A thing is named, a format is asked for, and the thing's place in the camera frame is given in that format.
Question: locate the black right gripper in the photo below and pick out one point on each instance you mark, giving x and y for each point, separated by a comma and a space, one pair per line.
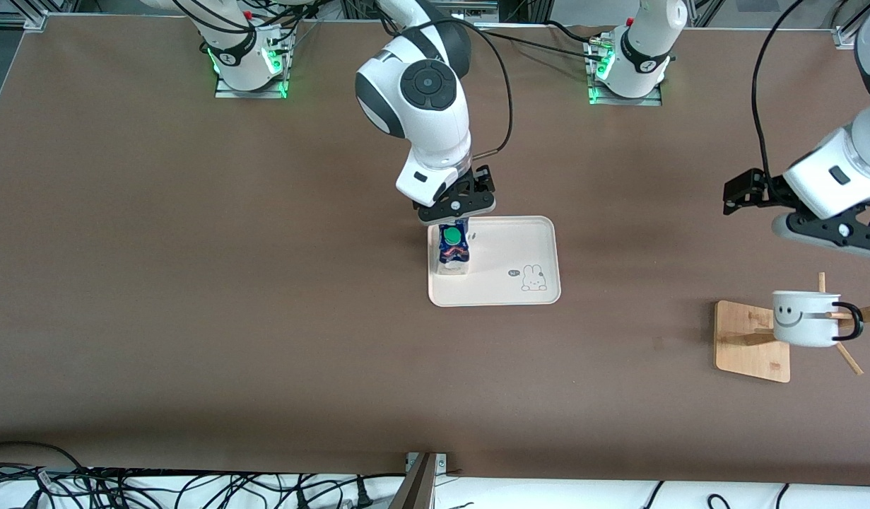
481, 181

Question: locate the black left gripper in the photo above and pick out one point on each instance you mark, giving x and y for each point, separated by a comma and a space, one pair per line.
772, 189

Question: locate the blue and white milk carton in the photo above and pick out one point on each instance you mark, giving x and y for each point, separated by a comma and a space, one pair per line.
452, 251

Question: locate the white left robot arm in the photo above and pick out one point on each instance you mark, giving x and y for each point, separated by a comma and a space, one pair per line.
844, 170

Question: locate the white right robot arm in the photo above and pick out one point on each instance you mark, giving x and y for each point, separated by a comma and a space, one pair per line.
427, 120

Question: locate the wooden cup stand with pegs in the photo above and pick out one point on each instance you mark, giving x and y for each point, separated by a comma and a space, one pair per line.
749, 360

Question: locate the cream tray with rabbit print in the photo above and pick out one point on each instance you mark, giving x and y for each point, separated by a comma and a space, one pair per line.
505, 244

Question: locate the grey box at table edge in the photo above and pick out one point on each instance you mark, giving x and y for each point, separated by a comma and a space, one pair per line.
445, 10

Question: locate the dark metal beam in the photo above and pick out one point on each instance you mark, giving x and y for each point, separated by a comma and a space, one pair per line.
415, 488

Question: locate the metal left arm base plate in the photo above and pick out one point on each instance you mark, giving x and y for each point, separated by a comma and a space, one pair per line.
622, 101

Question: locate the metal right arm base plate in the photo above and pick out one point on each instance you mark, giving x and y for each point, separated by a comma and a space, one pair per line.
251, 93

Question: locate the small metal bracket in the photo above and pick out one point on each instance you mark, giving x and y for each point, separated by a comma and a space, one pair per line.
442, 461

